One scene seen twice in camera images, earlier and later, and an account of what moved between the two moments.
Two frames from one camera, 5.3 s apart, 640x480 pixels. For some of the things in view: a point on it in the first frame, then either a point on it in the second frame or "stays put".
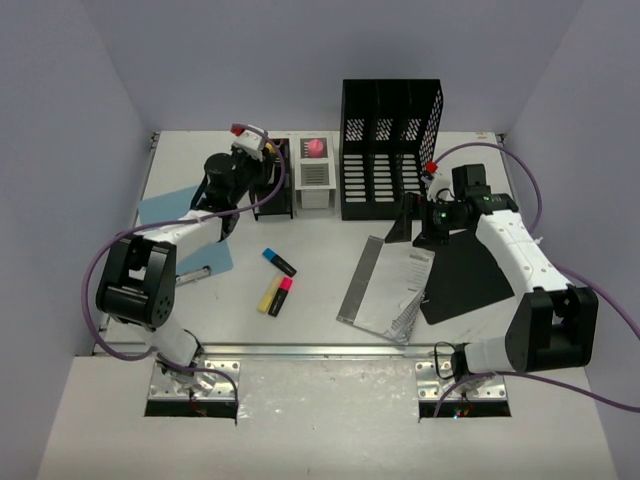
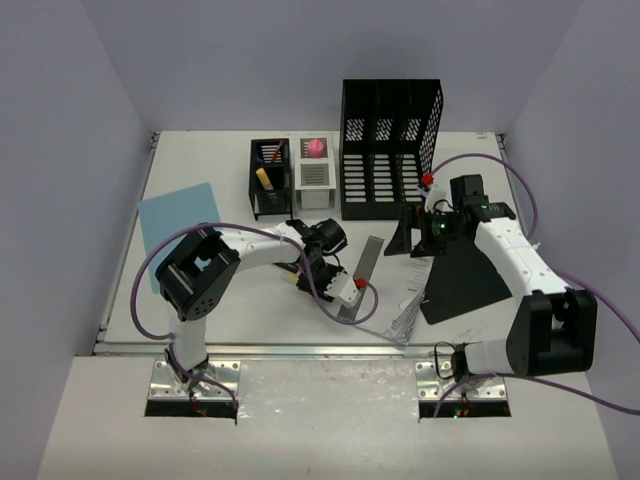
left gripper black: (260, 167) → (316, 278)
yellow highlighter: (269, 293) → (290, 277)
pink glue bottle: (315, 149) stays put
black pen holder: (280, 204) stays put
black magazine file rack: (388, 134) stays put
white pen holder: (315, 178) stays put
